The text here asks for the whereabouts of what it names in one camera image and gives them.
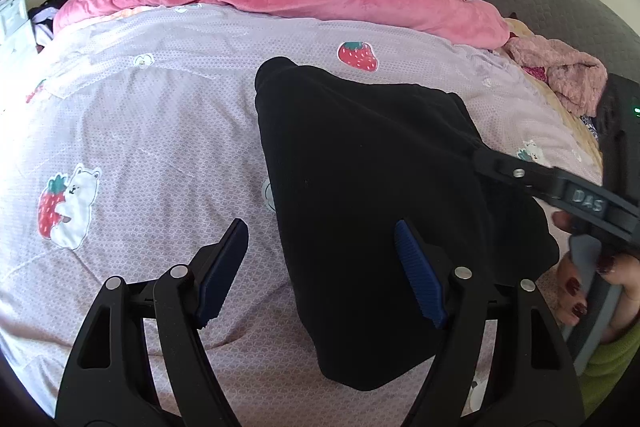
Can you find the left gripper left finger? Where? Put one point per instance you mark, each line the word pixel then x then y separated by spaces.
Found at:
pixel 138 359

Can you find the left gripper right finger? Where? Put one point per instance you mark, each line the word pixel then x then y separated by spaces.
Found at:
pixel 499 360

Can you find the black orange sweatshirt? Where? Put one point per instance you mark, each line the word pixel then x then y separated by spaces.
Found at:
pixel 347 161

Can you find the green sleeve forearm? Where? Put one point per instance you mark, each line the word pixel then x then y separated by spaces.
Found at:
pixel 606 367

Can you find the black clothes pile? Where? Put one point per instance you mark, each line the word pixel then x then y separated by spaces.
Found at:
pixel 46 10

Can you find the right hand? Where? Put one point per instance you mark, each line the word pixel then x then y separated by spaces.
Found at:
pixel 587 320

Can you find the beige blanket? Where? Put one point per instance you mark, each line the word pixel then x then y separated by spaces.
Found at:
pixel 560 106

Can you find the fluffy pink garment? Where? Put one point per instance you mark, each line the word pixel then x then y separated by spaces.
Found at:
pixel 577 78

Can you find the grey quilted headboard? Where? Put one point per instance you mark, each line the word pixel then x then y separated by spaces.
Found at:
pixel 585 25

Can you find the lilac patterned bed sheet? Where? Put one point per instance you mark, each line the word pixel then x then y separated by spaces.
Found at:
pixel 131 142

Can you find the cluttered white side table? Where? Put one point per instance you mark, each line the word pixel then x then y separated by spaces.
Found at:
pixel 17 36

